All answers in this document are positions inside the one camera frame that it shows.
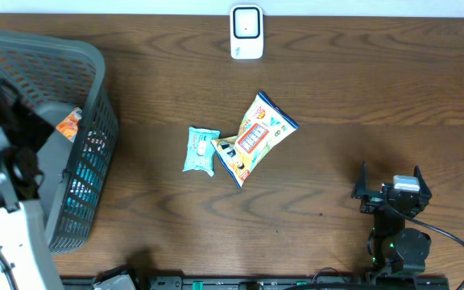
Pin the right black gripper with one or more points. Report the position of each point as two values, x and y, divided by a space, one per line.
373 199

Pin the yellow snack bag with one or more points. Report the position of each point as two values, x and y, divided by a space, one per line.
263 126

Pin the teal wet wipes pack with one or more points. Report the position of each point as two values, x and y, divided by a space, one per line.
200 151

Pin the orange snack packet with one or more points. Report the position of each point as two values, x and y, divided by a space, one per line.
68 127

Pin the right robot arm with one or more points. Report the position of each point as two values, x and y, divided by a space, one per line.
396 250

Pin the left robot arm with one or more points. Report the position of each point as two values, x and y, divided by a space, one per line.
25 259

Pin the white barcode scanner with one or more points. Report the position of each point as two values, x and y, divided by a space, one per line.
246 32

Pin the grey plastic shopping basket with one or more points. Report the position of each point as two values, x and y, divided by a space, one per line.
62 81

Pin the black mounting rail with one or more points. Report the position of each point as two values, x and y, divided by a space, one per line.
126 278

